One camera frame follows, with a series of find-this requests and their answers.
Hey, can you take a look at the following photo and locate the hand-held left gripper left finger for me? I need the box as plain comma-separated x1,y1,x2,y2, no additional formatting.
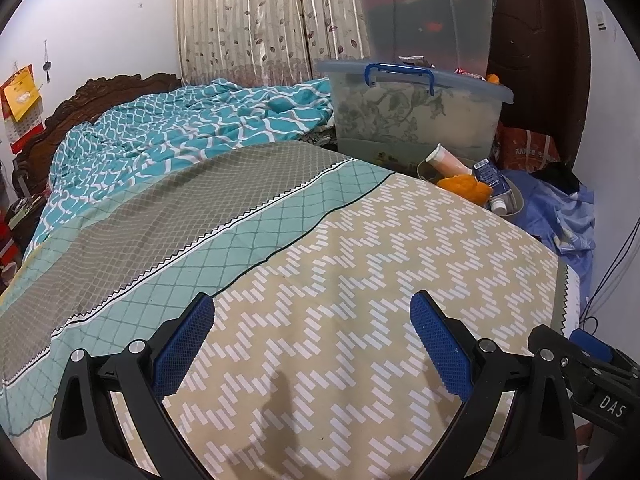
46,291,217,480

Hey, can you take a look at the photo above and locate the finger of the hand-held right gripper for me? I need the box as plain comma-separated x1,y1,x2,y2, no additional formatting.
529,325,601,378
570,329,632,377

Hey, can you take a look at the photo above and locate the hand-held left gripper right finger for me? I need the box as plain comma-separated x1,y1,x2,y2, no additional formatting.
409,290,573,480

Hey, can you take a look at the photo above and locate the grey trash bin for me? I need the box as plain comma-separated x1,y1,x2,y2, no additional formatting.
417,157,524,218

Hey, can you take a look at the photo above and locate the blue white carton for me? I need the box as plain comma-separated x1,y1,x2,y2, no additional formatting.
472,158,518,211

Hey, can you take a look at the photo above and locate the white peach tube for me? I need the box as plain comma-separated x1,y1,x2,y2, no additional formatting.
425,143,473,173

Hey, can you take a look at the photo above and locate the blue cloth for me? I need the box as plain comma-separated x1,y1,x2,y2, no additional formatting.
505,170,598,261

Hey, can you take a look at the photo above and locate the patterned bed sheet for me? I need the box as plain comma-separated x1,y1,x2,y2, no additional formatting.
0,140,581,480

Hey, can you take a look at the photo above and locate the black cloth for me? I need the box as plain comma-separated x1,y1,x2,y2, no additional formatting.
540,162,582,193

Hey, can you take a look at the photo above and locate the orange printed bag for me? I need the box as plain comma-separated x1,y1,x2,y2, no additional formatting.
495,125,562,171

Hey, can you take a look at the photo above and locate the teal patterned quilt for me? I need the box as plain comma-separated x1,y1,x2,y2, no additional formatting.
22,77,336,261

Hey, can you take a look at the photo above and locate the carved wooden headboard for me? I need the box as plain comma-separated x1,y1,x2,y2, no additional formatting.
12,72,183,201

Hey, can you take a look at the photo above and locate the brown wooden door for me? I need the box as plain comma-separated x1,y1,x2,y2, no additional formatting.
487,0,593,171

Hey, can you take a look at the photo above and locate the clear bucket teal lid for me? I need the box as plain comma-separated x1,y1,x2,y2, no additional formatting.
345,0,499,78

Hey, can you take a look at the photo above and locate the leaf print curtain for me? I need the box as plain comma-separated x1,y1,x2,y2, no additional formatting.
172,0,373,86

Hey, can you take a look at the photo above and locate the black cable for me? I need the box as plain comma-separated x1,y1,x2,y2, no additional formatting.
582,205,640,331

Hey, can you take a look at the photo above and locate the clear storage box blue handle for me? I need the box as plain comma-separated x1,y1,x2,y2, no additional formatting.
315,58,515,168

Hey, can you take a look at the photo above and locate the red wall calendar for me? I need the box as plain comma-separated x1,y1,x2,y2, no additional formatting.
0,64,43,153

